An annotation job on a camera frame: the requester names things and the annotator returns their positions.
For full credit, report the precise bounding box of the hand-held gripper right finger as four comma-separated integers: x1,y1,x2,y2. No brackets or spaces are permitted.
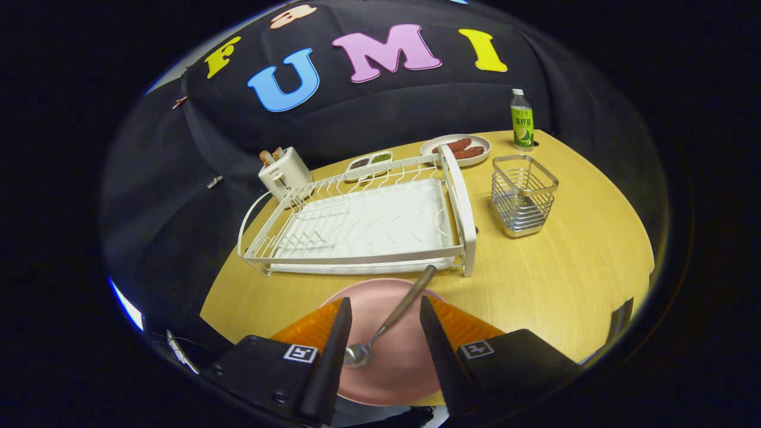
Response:
419,295,586,420

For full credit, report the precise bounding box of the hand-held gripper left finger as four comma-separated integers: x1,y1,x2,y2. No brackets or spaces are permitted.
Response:
202,297,353,427

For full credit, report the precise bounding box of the pink plate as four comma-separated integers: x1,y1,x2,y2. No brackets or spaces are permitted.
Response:
321,278,455,407

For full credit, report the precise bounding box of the metal spoon with brown handle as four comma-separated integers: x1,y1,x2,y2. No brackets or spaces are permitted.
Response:
344,265,438,369

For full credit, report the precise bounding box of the white dish rack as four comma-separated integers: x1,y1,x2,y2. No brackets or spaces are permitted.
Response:
237,144,478,278

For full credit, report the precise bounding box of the metal wire basket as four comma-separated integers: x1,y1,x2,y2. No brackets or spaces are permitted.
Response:
491,155,559,238

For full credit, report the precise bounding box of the white divided seed dish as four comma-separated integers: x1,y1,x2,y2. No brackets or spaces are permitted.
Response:
345,151,394,182

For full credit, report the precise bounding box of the white round plate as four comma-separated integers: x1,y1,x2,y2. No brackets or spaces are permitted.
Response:
420,134,492,168

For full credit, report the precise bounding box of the white power strip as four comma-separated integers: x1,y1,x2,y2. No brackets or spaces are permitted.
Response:
166,330,201,375

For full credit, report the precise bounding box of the white toaster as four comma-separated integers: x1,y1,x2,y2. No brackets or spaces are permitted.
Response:
258,147,314,203

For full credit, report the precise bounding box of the green label drink bottle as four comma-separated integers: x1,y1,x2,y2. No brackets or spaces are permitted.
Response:
510,89,534,152

